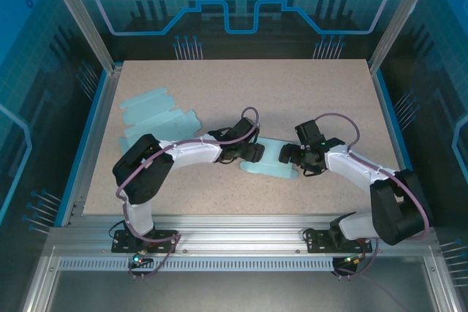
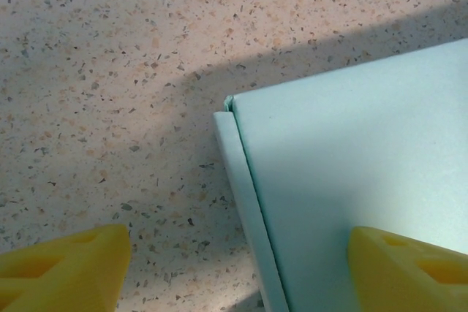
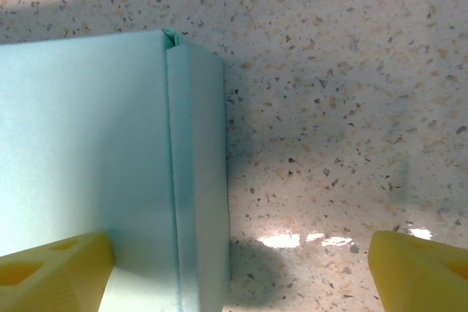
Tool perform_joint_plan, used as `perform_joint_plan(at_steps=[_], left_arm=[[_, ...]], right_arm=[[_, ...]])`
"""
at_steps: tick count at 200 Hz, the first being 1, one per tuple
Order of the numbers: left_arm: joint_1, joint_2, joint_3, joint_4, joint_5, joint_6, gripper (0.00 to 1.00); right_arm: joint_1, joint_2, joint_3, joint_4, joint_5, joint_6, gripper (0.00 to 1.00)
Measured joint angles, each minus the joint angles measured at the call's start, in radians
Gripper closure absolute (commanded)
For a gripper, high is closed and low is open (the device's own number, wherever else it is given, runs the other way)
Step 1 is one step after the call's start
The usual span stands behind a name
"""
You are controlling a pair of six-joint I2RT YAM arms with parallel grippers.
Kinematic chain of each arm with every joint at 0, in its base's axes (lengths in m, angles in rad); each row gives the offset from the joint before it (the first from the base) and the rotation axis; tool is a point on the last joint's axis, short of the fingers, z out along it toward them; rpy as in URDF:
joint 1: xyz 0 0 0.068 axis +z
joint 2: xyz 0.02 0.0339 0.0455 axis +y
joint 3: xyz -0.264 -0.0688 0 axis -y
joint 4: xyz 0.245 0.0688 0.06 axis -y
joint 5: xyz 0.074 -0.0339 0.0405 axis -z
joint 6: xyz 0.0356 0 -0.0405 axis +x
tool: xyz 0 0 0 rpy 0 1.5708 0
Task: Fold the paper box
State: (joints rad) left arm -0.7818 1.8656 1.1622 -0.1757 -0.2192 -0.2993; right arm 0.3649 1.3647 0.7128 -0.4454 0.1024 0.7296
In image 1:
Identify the light blue paper box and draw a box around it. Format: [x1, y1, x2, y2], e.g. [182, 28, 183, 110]
[239, 135, 300, 180]

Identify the flat light blue paper blank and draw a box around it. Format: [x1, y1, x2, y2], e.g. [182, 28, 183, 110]
[117, 87, 203, 148]

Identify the connector with green light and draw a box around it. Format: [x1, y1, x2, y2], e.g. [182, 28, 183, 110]
[342, 255, 367, 267]
[132, 249, 154, 266]

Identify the blue table side strip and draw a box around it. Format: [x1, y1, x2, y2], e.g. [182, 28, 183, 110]
[53, 69, 110, 227]

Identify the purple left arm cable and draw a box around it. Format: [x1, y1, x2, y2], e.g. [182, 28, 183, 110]
[116, 107, 261, 280]

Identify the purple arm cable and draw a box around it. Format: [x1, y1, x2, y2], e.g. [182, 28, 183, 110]
[116, 107, 261, 280]
[314, 113, 431, 280]

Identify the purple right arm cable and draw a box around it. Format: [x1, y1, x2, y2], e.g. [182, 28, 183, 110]
[314, 113, 431, 280]

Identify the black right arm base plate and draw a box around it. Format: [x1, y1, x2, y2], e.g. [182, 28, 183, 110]
[305, 229, 374, 254]

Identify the aluminium cross rail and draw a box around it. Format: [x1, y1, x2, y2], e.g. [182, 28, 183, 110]
[47, 215, 439, 258]

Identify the slotted grey cable duct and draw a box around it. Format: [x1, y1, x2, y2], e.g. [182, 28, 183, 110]
[58, 259, 336, 271]

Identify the aluminium side rail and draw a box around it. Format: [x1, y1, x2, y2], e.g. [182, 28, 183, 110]
[60, 65, 124, 227]

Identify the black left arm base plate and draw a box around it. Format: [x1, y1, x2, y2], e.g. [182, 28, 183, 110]
[111, 229, 178, 254]

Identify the aluminium frame post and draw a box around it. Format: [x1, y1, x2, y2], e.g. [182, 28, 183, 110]
[367, 0, 442, 74]
[39, 0, 124, 75]

